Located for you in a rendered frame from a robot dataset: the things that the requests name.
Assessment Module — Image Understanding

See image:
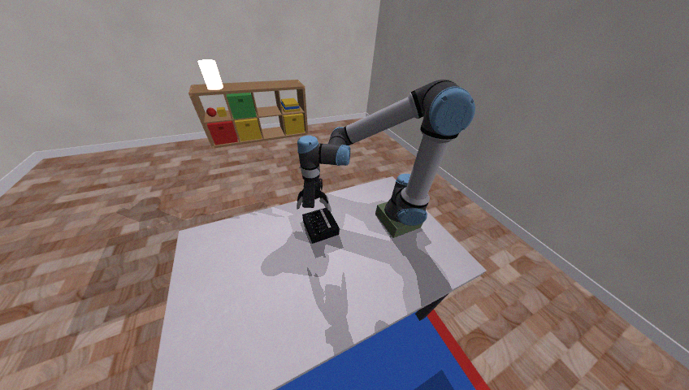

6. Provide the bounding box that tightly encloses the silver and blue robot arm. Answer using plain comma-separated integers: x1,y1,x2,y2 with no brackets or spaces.
297,80,475,226

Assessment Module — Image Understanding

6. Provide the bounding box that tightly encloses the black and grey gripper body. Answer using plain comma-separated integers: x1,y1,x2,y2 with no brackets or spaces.
302,175,323,200

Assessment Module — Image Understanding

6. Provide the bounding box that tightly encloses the black lighting desk panel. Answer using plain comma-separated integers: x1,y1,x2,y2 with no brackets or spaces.
302,208,340,244

